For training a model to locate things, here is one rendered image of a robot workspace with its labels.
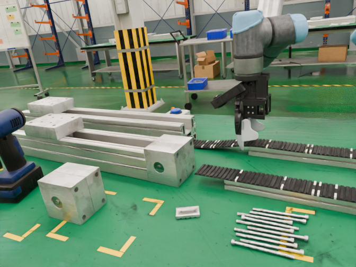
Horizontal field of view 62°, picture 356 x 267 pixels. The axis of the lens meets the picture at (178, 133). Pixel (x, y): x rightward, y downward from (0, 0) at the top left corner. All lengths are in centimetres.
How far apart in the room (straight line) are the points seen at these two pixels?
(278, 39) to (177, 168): 41
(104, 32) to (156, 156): 985
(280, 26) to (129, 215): 57
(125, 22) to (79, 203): 368
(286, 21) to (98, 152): 60
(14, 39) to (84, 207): 577
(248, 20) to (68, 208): 59
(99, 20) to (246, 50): 992
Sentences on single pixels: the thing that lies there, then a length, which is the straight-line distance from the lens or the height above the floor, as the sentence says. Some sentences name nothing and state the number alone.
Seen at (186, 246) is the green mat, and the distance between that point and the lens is 58.
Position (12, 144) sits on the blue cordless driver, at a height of 92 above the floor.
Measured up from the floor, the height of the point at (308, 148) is 81.
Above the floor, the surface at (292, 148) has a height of 81.
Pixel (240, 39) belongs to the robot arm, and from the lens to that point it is 77.
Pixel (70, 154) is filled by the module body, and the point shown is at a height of 81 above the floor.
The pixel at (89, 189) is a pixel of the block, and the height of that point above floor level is 84.
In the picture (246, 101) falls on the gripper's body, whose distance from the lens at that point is 80.
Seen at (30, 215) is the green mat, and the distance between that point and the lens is 79.
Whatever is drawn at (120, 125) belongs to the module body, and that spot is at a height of 84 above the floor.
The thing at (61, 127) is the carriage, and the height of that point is 90.
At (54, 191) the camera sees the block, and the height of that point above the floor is 86.
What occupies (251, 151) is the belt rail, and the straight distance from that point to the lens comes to 87.
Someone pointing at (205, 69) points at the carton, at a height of 17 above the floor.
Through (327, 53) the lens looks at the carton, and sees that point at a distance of 560.
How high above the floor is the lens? 117
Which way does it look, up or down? 21 degrees down
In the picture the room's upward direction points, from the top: 7 degrees counter-clockwise
